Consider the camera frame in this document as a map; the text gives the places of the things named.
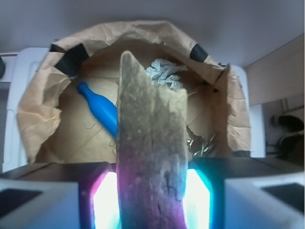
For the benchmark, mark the dark shoes on floor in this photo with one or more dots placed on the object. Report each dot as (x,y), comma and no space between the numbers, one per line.
(292,127)

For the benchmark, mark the blue plastic bottle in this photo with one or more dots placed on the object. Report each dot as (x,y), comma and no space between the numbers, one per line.
(101,107)

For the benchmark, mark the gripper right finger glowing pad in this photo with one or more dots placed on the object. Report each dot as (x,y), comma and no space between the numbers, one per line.
(244,193)

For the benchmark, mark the bunch of metal keys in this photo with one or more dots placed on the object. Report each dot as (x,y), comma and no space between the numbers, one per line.
(198,146)

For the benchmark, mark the white plastic tray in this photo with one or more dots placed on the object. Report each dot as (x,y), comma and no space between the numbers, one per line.
(20,68)

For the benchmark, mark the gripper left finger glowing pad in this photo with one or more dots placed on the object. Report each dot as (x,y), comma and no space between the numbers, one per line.
(59,196)

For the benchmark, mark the brown wood chip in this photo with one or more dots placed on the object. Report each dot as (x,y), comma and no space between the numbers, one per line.
(151,150)

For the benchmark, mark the brown paper bag container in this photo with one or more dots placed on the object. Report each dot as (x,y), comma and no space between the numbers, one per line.
(54,120)

